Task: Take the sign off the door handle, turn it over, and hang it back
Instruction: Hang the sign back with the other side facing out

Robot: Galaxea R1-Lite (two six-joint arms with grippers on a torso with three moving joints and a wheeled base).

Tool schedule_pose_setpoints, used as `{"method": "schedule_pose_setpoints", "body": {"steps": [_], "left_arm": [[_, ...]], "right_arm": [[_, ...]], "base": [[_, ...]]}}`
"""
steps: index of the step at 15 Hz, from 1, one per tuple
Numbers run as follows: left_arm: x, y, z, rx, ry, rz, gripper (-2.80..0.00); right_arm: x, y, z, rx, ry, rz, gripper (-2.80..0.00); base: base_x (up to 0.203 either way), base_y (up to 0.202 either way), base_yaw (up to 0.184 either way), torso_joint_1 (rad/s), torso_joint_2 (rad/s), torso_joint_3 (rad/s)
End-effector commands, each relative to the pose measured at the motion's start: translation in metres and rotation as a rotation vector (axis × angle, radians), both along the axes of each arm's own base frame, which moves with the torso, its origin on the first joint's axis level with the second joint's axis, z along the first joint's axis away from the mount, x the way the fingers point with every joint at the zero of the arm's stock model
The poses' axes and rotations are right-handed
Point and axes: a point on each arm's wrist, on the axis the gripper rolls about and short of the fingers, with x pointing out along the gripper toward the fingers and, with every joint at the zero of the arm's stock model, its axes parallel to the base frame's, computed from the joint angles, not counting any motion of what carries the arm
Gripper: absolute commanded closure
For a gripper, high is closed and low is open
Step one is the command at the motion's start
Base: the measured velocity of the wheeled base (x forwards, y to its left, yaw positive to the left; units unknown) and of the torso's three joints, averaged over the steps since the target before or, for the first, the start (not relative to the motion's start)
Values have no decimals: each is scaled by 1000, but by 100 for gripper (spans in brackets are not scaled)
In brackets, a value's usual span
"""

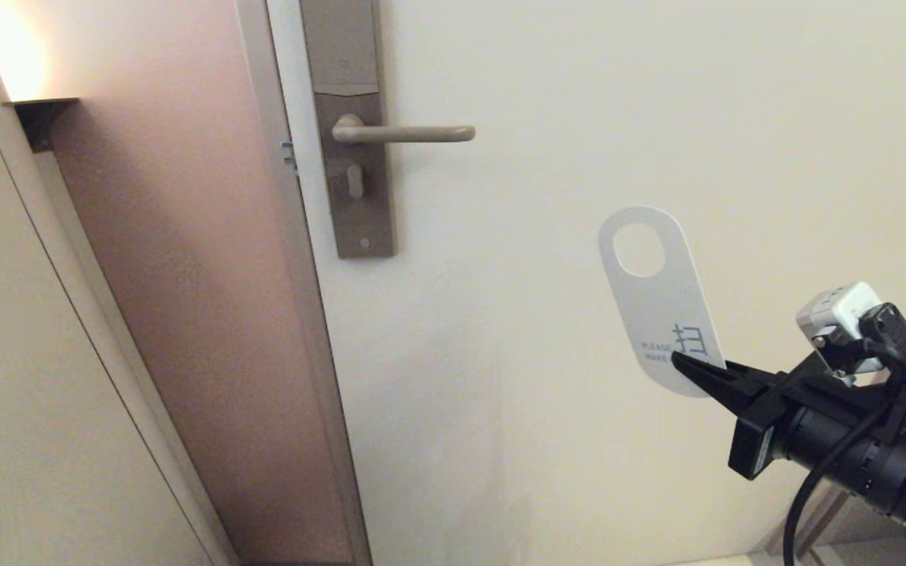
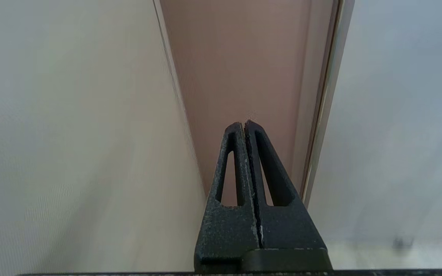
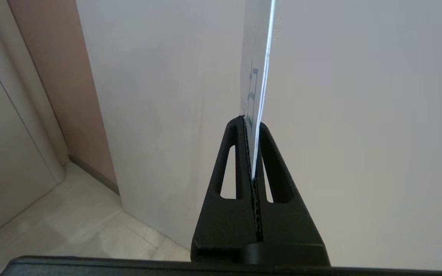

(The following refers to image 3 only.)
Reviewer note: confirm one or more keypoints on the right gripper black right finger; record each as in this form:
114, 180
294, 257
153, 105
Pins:
286, 230

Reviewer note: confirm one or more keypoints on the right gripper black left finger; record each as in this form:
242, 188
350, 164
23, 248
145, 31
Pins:
225, 226

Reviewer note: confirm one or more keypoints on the white plastic door hanger sign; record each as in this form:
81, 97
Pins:
257, 57

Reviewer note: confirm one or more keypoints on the white room door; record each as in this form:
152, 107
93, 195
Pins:
359, 134

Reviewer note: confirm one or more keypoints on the grey wall baseboard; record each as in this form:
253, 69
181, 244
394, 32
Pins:
94, 174

